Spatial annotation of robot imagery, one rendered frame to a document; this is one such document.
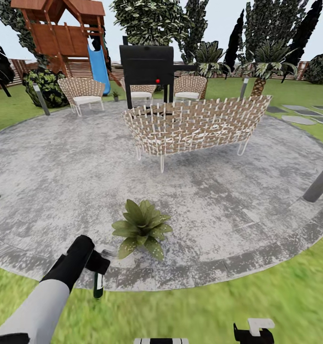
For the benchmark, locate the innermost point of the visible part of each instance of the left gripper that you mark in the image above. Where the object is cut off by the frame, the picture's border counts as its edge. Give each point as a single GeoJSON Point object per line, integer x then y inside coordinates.
{"type": "Point", "coordinates": [99, 266]}

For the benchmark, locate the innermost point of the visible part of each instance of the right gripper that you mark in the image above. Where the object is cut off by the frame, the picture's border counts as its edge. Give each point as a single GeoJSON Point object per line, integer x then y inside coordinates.
{"type": "Point", "coordinates": [244, 337]}

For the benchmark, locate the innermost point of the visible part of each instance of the insectifuge atomizer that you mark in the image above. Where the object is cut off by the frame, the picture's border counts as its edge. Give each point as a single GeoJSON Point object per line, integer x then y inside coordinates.
{"type": "Point", "coordinates": [98, 285]}

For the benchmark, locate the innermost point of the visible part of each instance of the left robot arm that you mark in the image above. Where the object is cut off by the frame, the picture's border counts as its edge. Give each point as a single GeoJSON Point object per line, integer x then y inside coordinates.
{"type": "Point", "coordinates": [35, 321]}

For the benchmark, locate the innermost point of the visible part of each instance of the charcoal grill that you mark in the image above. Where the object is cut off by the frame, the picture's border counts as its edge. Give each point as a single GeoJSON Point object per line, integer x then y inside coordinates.
{"type": "Point", "coordinates": [149, 65]}

